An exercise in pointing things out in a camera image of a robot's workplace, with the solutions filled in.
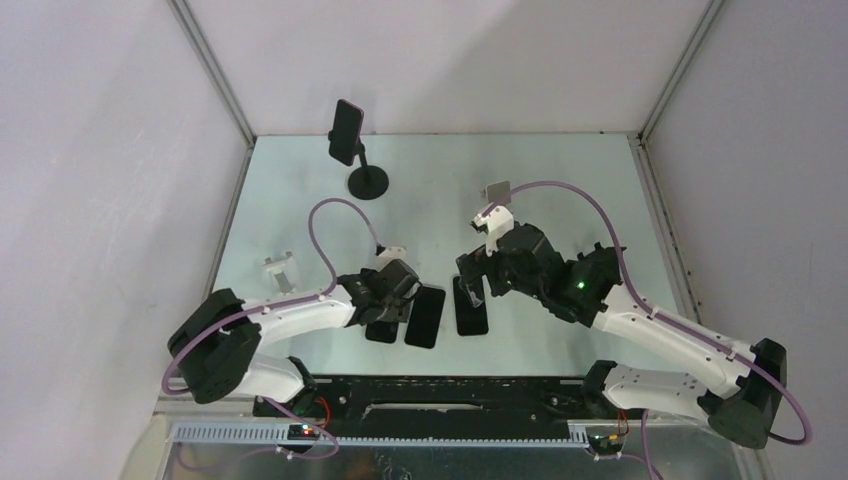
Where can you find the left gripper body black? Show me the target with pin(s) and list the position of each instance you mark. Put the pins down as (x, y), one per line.
(396, 310)

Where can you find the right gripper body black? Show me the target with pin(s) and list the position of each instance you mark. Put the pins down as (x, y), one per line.
(497, 273)

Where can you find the black phone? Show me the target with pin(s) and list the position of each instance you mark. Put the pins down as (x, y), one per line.
(471, 320)
(425, 317)
(382, 332)

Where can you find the black round-base phone stand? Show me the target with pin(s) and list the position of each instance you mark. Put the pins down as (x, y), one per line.
(367, 182)

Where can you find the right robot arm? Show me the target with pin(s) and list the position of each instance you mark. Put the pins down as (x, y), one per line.
(731, 385)

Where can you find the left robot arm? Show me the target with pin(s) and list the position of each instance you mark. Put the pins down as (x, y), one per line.
(221, 348)

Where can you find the white folding phone stand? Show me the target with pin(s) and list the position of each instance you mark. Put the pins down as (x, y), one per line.
(497, 193)

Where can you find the black wedge phone stand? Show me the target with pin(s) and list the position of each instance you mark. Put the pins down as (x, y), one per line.
(606, 258)

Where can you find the white small phone stand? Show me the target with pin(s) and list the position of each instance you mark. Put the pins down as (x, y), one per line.
(284, 273)

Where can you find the left controller board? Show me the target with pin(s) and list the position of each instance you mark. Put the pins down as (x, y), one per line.
(301, 432)

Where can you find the controller board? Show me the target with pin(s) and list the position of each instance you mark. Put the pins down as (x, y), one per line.
(606, 444)
(301, 432)

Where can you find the right controller board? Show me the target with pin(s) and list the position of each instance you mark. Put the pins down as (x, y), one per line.
(606, 444)

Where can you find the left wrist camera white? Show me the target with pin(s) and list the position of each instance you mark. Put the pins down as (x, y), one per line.
(389, 253)

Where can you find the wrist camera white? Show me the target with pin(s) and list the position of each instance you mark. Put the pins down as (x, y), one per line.
(495, 222)
(389, 253)

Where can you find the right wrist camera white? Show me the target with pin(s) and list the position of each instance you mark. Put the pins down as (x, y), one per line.
(495, 222)

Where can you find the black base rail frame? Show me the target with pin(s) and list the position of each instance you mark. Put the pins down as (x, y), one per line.
(481, 409)

